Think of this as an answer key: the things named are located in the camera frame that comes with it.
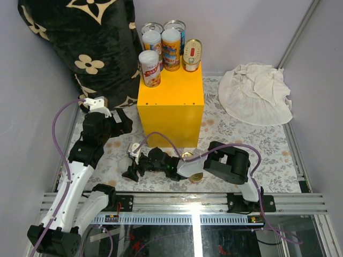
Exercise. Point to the black floral plush blanket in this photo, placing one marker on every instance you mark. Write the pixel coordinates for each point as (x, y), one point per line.
(98, 42)

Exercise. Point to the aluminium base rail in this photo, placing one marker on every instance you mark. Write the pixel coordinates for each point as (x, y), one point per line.
(212, 209)

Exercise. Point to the yellow wooden shelf cabinet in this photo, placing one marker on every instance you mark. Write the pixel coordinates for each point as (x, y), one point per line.
(174, 107)

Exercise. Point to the can with white lid front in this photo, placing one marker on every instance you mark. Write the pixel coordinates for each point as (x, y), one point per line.
(150, 68)

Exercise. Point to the aluminium corner post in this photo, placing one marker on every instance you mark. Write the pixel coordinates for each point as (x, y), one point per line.
(300, 29)

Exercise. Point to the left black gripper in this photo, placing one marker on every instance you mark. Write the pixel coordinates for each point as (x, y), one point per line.
(121, 128)

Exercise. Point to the floral patterned table mat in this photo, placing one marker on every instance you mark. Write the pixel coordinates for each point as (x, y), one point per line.
(276, 173)

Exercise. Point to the gold oval tin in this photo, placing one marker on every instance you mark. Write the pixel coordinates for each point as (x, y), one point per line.
(192, 55)
(196, 178)

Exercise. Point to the tall porridge can plastic lid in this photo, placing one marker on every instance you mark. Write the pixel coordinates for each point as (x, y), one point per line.
(152, 41)

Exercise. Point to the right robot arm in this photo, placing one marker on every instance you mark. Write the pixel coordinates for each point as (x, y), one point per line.
(228, 162)

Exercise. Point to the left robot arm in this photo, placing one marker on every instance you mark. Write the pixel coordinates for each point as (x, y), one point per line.
(61, 230)

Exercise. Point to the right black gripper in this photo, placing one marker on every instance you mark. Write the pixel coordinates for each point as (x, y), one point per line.
(131, 173)

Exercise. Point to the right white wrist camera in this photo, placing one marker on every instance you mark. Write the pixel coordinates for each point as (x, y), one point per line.
(134, 151)

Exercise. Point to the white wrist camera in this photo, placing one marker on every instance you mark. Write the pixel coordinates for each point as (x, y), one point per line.
(134, 151)
(99, 104)

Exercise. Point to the white crumpled cloth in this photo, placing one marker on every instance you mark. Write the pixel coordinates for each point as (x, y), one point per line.
(256, 94)

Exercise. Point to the yellow orange can plastic lid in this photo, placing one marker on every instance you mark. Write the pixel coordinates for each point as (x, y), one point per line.
(171, 42)

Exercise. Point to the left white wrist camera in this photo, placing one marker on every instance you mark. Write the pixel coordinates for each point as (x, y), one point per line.
(99, 104)

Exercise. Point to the blue soup can top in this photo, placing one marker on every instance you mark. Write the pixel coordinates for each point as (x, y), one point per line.
(152, 26)

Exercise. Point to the can with white lid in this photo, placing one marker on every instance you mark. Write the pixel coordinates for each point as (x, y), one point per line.
(124, 166)
(150, 68)

